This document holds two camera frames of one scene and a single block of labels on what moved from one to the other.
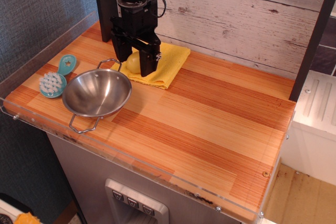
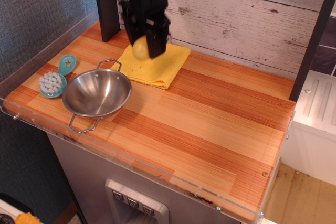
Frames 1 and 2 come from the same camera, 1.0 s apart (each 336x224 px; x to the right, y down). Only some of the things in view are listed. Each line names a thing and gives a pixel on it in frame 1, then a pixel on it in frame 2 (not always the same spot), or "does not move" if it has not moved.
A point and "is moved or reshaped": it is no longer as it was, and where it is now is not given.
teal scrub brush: [52, 85] does not move
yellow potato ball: [133, 64] is moved or reshaped
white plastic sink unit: [311, 147] does not move
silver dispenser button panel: [130, 205] does not move
